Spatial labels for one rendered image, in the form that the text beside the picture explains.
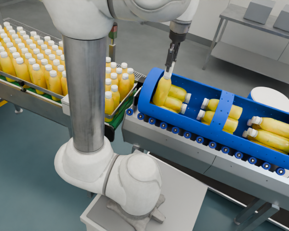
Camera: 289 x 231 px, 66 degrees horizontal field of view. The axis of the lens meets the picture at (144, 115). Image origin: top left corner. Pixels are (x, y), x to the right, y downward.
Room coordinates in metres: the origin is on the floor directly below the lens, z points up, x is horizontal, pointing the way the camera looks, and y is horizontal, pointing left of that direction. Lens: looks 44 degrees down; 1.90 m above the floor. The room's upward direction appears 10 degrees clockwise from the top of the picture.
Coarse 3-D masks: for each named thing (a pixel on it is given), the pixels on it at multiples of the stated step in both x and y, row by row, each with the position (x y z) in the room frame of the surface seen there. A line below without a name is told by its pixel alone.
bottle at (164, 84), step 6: (162, 78) 0.98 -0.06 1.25; (168, 78) 0.97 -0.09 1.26; (162, 84) 0.96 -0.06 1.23; (168, 84) 0.96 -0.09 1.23; (156, 90) 0.97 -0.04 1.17; (162, 90) 0.95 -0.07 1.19; (168, 90) 0.97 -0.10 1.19; (156, 96) 0.96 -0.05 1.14; (162, 96) 0.95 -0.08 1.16; (156, 102) 0.95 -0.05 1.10; (162, 102) 0.96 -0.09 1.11
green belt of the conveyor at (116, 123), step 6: (0, 78) 1.15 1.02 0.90; (18, 84) 1.12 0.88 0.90; (30, 90) 1.08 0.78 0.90; (48, 96) 1.06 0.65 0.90; (132, 96) 1.22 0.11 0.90; (60, 102) 1.02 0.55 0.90; (120, 102) 1.13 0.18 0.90; (126, 102) 1.14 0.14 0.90; (132, 102) 1.16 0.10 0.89; (120, 108) 1.07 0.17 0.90; (126, 108) 1.09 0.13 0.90; (120, 114) 1.02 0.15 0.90; (114, 120) 0.96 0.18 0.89; (120, 120) 0.98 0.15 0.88; (114, 126) 0.91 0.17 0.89
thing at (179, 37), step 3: (171, 30) 0.98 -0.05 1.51; (171, 33) 0.97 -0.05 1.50; (174, 33) 0.96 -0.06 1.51; (177, 33) 0.96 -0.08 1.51; (186, 33) 0.98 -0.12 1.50; (171, 36) 0.96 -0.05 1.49; (174, 36) 0.95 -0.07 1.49; (177, 36) 0.95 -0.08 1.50; (180, 36) 0.95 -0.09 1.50; (183, 36) 0.96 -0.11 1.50; (171, 39) 0.96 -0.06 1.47; (174, 39) 0.95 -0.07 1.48; (177, 39) 0.95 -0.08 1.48; (180, 39) 0.95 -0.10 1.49; (183, 39) 0.97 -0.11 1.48; (174, 42) 0.95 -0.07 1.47; (177, 42) 0.97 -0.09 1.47; (171, 45) 0.95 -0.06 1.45; (174, 45) 0.95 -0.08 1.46; (174, 48) 0.95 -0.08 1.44
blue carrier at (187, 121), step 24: (144, 96) 0.94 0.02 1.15; (192, 96) 1.13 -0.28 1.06; (216, 96) 1.09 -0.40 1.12; (240, 96) 0.99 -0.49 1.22; (168, 120) 0.89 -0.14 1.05; (192, 120) 0.85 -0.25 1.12; (216, 120) 0.83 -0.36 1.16; (240, 120) 1.03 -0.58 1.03; (288, 120) 0.98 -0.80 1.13; (240, 144) 0.78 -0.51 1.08; (288, 168) 0.72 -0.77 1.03
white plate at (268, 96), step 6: (252, 90) 1.36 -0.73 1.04; (258, 90) 1.37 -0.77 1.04; (264, 90) 1.39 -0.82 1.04; (270, 90) 1.40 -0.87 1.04; (252, 96) 1.29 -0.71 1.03; (258, 96) 1.30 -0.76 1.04; (264, 96) 1.31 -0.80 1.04; (270, 96) 1.32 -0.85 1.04; (276, 96) 1.34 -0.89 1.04; (282, 96) 1.35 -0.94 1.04; (264, 102) 1.24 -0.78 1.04; (270, 102) 1.25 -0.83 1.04; (276, 102) 1.26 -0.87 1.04; (282, 102) 1.28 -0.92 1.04; (288, 102) 1.29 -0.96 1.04; (282, 108) 1.21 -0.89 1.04; (288, 108) 1.22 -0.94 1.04
